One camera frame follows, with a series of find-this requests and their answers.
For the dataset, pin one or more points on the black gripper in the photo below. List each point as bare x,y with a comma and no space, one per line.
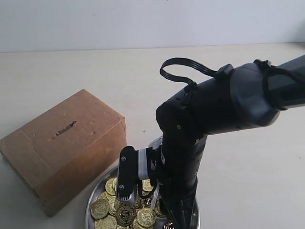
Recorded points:
179,186

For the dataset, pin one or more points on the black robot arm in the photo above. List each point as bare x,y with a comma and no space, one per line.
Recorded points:
214,102

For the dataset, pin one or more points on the brown cardboard slotted box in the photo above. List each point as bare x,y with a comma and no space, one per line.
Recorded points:
59,153

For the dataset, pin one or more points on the gold coin lower middle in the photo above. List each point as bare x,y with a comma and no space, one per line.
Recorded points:
146,217

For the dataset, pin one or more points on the gold coin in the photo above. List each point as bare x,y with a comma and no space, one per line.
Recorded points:
146,217
125,215

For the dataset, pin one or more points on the gold coin bottom centre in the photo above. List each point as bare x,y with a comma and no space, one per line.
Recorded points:
125,215

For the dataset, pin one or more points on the gold coin left edge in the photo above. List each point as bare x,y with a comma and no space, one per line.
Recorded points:
100,209

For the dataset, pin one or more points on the round steel plate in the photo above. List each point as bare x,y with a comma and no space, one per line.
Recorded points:
100,187

